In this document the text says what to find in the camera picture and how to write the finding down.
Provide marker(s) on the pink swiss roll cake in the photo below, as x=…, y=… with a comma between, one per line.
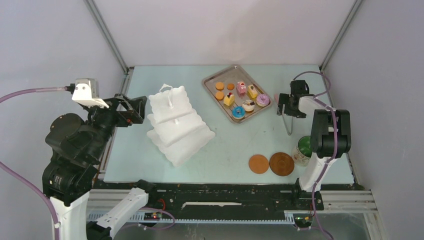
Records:
x=241, y=88

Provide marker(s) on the green interior floral mug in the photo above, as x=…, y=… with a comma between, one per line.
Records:
x=302, y=153

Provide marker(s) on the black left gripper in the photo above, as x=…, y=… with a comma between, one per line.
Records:
x=135, y=112

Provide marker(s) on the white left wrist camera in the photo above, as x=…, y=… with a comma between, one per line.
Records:
x=86, y=93

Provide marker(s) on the orange cookie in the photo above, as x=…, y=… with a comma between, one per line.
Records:
x=219, y=95
x=219, y=86

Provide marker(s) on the yellow cake slice with cherry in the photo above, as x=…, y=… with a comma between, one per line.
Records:
x=229, y=99

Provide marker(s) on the white three-tier dessert stand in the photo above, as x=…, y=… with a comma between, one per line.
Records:
x=179, y=132

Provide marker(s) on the dark brown wooden saucer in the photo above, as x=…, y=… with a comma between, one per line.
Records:
x=281, y=164

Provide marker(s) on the orange cookie front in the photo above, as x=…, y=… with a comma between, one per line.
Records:
x=219, y=95

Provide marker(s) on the orange cookie rear left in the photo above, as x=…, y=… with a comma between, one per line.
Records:
x=219, y=86

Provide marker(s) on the stainless steel tray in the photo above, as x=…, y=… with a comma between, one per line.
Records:
x=232, y=75

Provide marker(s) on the white spare arm link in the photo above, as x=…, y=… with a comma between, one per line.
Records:
x=124, y=208

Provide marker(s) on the yellow cake slice with fruit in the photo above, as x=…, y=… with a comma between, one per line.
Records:
x=252, y=91

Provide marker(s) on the brown cookie rear right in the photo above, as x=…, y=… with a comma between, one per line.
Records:
x=230, y=86

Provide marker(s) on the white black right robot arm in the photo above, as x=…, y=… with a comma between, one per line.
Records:
x=330, y=135

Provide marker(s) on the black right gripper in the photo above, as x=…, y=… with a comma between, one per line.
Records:
x=284, y=99

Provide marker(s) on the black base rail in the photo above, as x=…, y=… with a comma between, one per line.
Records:
x=232, y=202

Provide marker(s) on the white chocolate donut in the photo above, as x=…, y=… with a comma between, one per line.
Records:
x=248, y=105

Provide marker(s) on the blue frosted donut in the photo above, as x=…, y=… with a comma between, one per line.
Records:
x=238, y=112

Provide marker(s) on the light brown coaster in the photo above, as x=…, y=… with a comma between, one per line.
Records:
x=258, y=164

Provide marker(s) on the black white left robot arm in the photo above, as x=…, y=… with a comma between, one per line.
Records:
x=77, y=147

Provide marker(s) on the pink-tipped metal tongs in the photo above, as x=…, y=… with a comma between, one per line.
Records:
x=287, y=122

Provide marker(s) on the purple sprinkled donut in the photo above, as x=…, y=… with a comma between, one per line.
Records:
x=262, y=100

